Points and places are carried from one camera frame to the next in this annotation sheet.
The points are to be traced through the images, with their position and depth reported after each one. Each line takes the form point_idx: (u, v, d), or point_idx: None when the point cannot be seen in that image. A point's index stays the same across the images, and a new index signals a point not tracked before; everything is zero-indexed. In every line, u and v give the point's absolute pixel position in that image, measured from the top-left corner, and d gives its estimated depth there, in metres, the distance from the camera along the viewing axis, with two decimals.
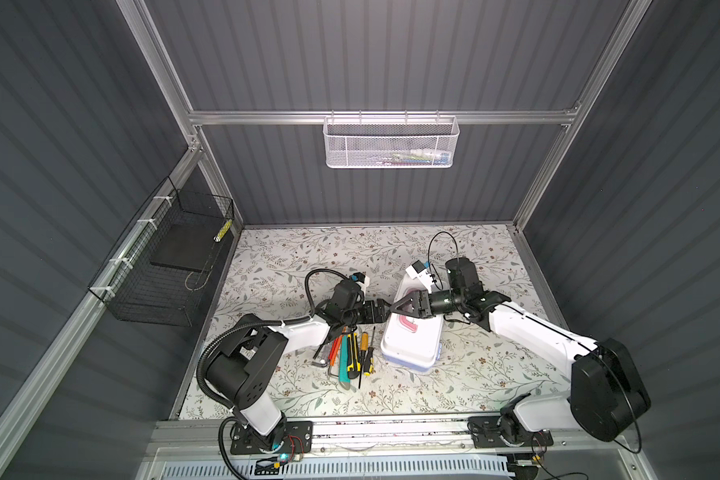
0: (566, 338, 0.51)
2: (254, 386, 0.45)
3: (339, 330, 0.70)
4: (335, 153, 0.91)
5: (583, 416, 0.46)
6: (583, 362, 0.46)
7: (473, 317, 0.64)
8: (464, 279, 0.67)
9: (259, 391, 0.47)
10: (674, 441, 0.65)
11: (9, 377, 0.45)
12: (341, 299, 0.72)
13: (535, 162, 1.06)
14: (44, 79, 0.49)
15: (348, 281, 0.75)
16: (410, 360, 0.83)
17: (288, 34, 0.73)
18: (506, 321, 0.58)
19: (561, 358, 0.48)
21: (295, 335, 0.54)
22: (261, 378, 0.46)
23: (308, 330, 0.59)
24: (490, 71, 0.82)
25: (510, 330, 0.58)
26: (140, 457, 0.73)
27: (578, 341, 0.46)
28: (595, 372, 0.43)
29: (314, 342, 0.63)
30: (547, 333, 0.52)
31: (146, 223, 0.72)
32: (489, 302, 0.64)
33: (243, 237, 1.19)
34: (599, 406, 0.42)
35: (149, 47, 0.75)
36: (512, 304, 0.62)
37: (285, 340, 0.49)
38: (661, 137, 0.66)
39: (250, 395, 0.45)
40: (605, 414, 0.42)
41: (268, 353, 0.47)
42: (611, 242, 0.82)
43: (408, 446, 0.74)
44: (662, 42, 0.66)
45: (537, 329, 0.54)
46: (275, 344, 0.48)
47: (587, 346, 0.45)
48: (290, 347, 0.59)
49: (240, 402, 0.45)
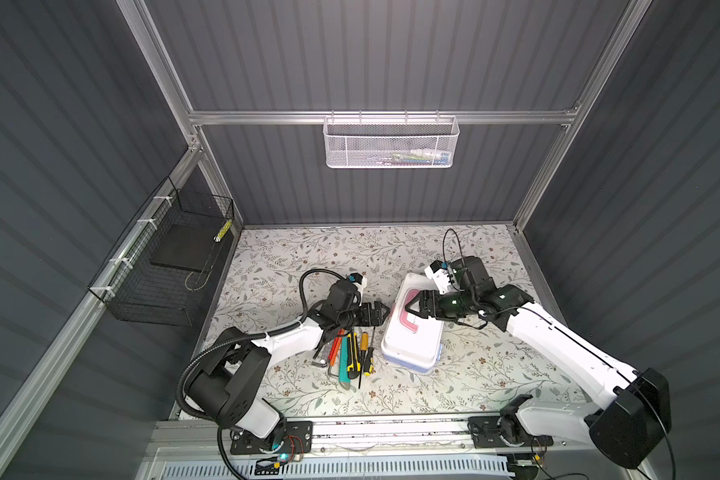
0: (601, 362, 0.45)
2: (236, 405, 0.43)
3: (335, 332, 0.67)
4: (336, 153, 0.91)
5: (604, 442, 0.44)
6: (625, 400, 0.41)
7: (489, 315, 0.56)
8: (471, 276, 0.62)
9: (244, 407, 0.45)
10: (674, 441, 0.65)
11: (9, 377, 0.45)
12: (337, 301, 0.69)
13: (535, 162, 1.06)
14: (45, 79, 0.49)
15: (344, 282, 0.72)
16: (410, 361, 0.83)
17: (288, 34, 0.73)
18: (530, 330, 0.52)
19: (593, 382, 0.44)
21: (281, 346, 0.52)
22: (245, 397, 0.44)
23: (296, 338, 0.56)
24: (490, 71, 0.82)
25: (535, 339, 0.51)
26: (140, 457, 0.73)
27: (617, 369, 0.44)
28: (636, 408, 0.40)
29: (308, 345, 0.60)
30: (583, 355, 0.47)
31: (146, 223, 0.72)
32: (508, 301, 0.57)
33: (243, 237, 1.19)
34: (632, 441, 0.39)
35: (149, 47, 0.75)
36: (538, 310, 0.54)
37: (268, 355, 0.47)
38: (661, 137, 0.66)
39: (233, 413, 0.43)
40: (635, 447, 0.39)
41: (249, 372, 0.45)
42: (611, 242, 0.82)
43: (408, 446, 0.74)
44: (662, 42, 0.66)
45: (571, 348, 0.48)
46: (257, 363, 0.45)
47: (626, 376, 0.43)
48: (281, 355, 0.52)
49: (223, 420, 0.43)
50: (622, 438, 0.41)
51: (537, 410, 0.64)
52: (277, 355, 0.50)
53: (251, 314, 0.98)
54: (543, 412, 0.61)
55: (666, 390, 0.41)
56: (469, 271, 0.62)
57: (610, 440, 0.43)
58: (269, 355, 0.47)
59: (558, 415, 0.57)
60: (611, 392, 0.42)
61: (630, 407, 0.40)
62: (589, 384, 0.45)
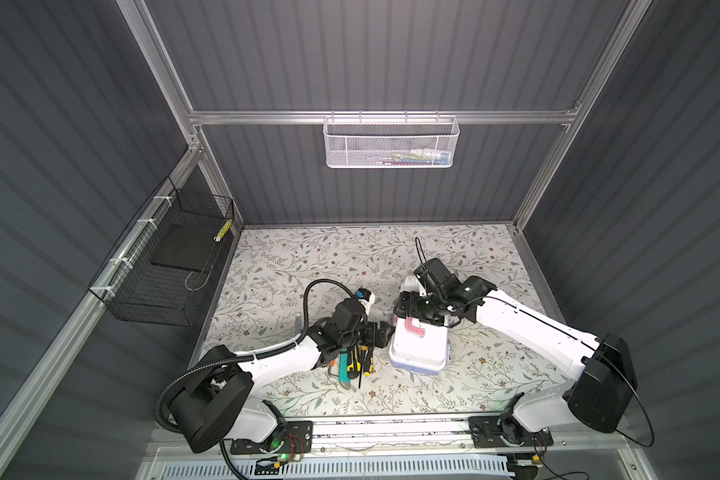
0: (567, 337, 0.47)
2: (211, 431, 0.41)
3: (335, 353, 0.64)
4: (336, 153, 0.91)
5: (582, 413, 0.45)
6: (593, 368, 0.43)
7: (458, 310, 0.57)
8: (434, 277, 0.63)
9: (221, 433, 0.44)
10: (676, 441, 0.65)
11: (9, 377, 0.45)
12: (342, 319, 0.66)
13: (535, 162, 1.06)
14: (45, 78, 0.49)
15: (352, 301, 0.69)
16: (419, 365, 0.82)
17: (288, 33, 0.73)
18: (498, 315, 0.53)
19: (564, 356, 0.45)
21: (270, 370, 0.49)
22: (221, 423, 0.42)
23: (289, 359, 0.54)
24: (490, 70, 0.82)
25: (503, 325, 0.52)
26: (140, 457, 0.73)
27: (581, 340, 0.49)
28: (605, 376, 0.41)
29: (304, 366, 0.58)
30: (549, 332, 0.48)
31: (146, 223, 0.72)
32: (471, 292, 0.58)
33: (243, 237, 1.19)
34: (607, 406, 0.41)
35: (150, 47, 0.75)
36: (502, 296, 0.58)
37: (251, 382, 0.44)
38: (661, 137, 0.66)
39: (208, 439, 0.42)
40: (611, 412, 0.41)
41: (225, 396, 0.43)
42: (612, 241, 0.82)
43: (408, 446, 0.74)
44: (663, 41, 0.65)
45: (538, 327, 0.49)
46: (235, 388, 0.43)
47: (590, 345, 0.45)
48: (271, 378, 0.50)
49: (194, 445, 0.41)
50: (598, 405, 0.42)
51: (527, 405, 0.66)
52: (265, 380, 0.49)
53: (251, 314, 0.98)
54: (533, 404, 0.63)
55: (627, 353, 0.43)
56: (430, 272, 0.63)
57: (589, 410, 0.44)
58: (252, 382, 0.44)
59: (547, 404, 0.57)
60: (580, 363, 0.44)
61: (599, 376, 0.42)
62: (561, 361, 0.46)
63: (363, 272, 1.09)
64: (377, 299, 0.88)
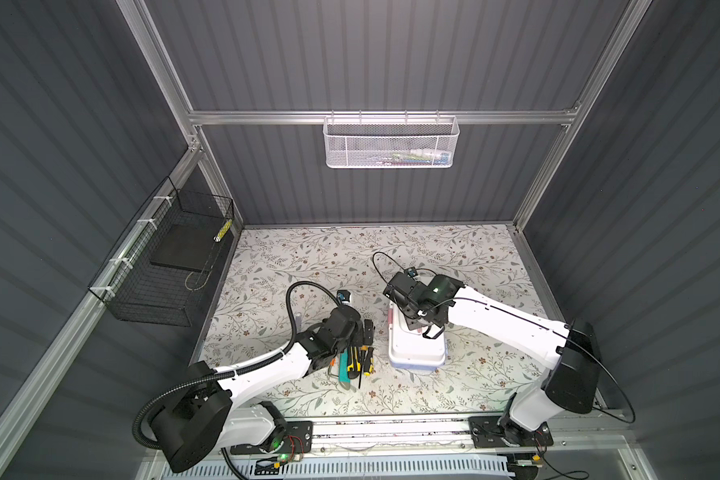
0: (539, 328, 0.48)
2: (190, 451, 0.40)
3: (327, 360, 0.61)
4: (335, 153, 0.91)
5: (560, 398, 0.46)
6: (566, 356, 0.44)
7: (429, 312, 0.55)
8: (401, 289, 0.61)
9: (202, 449, 0.42)
10: (676, 441, 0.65)
11: (8, 377, 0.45)
12: (337, 325, 0.64)
13: (535, 162, 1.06)
14: (46, 80, 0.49)
15: (345, 307, 0.67)
16: (422, 363, 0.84)
17: (288, 33, 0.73)
18: (470, 314, 0.52)
19: (538, 347, 0.46)
21: (256, 381, 0.48)
22: (200, 443, 0.41)
23: (274, 370, 0.52)
24: (490, 71, 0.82)
25: (474, 322, 0.51)
26: (140, 457, 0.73)
27: (553, 329, 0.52)
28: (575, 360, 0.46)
29: (294, 375, 0.56)
30: (522, 325, 0.48)
31: (146, 223, 0.72)
32: (441, 295, 0.56)
33: (243, 237, 1.19)
34: (580, 391, 0.42)
35: (148, 46, 0.75)
36: (472, 294, 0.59)
37: (229, 400, 0.43)
38: (661, 137, 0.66)
39: (187, 457, 0.40)
40: (585, 394, 0.42)
41: (202, 419, 0.41)
42: (612, 241, 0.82)
43: (408, 446, 0.74)
44: (662, 41, 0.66)
45: (511, 321, 0.49)
46: (213, 408, 0.41)
47: (562, 334, 0.46)
48: (257, 389, 0.49)
49: (174, 463, 0.40)
50: (570, 390, 0.43)
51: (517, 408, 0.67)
52: (249, 394, 0.47)
53: (251, 314, 0.98)
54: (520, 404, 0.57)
55: (593, 336, 0.45)
56: (396, 285, 0.61)
57: (564, 396, 0.45)
58: (231, 400, 0.44)
59: (527, 399, 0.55)
60: (555, 354, 0.44)
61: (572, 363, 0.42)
62: (531, 348, 0.46)
63: (363, 272, 1.09)
64: (377, 298, 0.88)
